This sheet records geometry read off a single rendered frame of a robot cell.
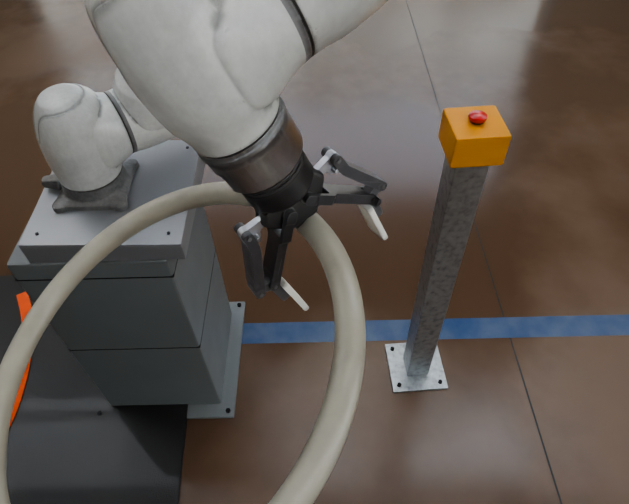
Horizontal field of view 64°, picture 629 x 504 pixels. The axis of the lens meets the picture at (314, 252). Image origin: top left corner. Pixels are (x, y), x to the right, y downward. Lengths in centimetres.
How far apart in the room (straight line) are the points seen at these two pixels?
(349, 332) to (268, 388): 147
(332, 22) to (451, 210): 91
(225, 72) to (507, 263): 208
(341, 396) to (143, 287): 98
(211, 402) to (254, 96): 160
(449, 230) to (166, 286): 74
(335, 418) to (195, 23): 33
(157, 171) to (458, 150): 77
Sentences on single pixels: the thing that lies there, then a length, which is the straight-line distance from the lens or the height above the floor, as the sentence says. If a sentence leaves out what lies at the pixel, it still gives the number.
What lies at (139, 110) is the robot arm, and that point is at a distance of 126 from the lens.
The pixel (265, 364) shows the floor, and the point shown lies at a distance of 199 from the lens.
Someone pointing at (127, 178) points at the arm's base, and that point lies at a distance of 140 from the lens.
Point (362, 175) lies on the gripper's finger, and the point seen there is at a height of 135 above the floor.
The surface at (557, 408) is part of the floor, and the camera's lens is 205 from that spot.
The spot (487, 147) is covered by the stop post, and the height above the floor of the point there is 105.
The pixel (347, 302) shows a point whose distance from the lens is 49.
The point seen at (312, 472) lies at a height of 129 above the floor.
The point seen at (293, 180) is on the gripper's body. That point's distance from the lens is 49.
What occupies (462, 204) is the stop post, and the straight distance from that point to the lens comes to 128.
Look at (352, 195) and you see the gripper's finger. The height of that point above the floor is 133.
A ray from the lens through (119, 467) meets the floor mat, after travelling 193.
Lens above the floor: 172
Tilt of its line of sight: 49 degrees down
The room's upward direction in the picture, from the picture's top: 2 degrees counter-clockwise
